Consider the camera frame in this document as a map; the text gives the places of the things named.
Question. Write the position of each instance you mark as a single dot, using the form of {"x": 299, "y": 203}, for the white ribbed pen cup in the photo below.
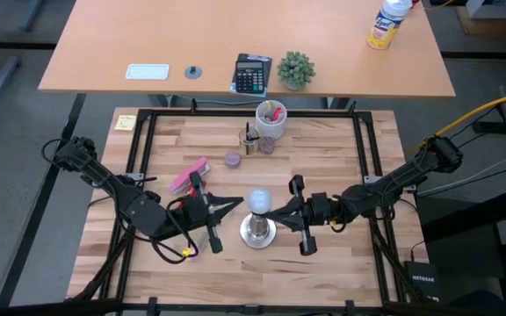
{"x": 270, "y": 128}

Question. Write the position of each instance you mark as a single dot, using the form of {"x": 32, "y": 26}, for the black pen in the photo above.
{"x": 247, "y": 136}

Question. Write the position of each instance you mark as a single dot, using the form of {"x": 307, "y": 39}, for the white rectangular tray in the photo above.
{"x": 147, "y": 71}

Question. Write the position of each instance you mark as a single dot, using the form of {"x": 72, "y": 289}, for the black metal table frame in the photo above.
{"x": 213, "y": 112}

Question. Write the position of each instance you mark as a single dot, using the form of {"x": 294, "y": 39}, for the small purple jar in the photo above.
{"x": 267, "y": 145}

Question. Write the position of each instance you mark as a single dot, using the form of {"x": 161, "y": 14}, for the yellow Lysol wipes canister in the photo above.
{"x": 385, "y": 26}

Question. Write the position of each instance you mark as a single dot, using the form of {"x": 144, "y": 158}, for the metal lamp stand black socket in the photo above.
{"x": 258, "y": 234}

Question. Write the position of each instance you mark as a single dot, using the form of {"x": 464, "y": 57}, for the black calculator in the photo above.
{"x": 250, "y": 78}
{"x": 265, "y": 59}

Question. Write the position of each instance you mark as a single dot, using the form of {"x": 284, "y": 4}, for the grey box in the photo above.
{"x": 494, "y": 9}

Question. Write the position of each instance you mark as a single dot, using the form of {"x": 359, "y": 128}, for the white lightbulb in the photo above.
{"x": 259, "y": 201}

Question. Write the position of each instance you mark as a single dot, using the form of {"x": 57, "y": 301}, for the grey desk grommet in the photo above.
{"x": 193, "y": 72}

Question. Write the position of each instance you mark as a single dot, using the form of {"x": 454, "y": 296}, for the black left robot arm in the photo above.
{"x": 134, "y": 206}

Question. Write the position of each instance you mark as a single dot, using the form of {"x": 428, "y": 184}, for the brown cardboard sheet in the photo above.
{"x": 490, "y": 27}

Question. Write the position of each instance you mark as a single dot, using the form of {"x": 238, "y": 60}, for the yellow sticky note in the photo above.
{"x": 125, "y": 122}

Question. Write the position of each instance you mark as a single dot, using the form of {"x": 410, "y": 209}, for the purple round cap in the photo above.
{"x": 233, "y": 160}

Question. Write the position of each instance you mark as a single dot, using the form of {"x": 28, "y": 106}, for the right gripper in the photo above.
{"x": 319, "y": 208}

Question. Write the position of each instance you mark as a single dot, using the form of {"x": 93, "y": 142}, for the black Netgear box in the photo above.
{"x": 422, "y": 281}

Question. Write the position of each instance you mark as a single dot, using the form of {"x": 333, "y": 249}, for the red bowl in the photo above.
{"x": 415, "y": 2}

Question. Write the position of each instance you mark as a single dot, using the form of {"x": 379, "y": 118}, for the light wood desk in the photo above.
{"x": 191, "y": 35}

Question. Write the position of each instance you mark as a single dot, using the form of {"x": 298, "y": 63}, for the small green potted plant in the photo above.
{"x": 296, "y": 70}

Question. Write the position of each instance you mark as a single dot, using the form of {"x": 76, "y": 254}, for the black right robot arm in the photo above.
{"x": 393, "y": 184}

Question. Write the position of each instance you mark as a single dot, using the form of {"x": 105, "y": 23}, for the red pen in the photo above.
{"x": 276, "y": 114}

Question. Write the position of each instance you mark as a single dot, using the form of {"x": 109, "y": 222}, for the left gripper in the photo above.
{"x": 196, "y": 213}

